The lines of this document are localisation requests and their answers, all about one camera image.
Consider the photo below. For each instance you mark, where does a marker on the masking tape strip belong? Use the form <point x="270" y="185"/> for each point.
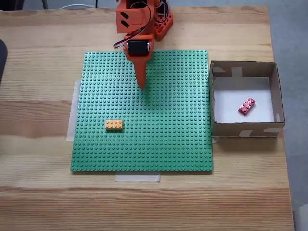
<point x="72" y="113"/>
<point x="137" y="177"/>

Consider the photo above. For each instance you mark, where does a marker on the cardboard box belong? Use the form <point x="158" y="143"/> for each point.
<point x="240" y="130"/>

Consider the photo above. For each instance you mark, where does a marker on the red lego block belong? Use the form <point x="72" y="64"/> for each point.
<point x="247" y="106"/>

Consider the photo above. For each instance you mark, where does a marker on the green lego baseplate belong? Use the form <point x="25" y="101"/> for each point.
<point x="168" y="120"/>

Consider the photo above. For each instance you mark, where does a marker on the yellow lego block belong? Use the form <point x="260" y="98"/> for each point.
<point x="114" y="125"/>

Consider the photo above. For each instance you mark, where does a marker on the black oval object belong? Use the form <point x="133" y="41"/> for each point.
<point x="2" y="60"/>

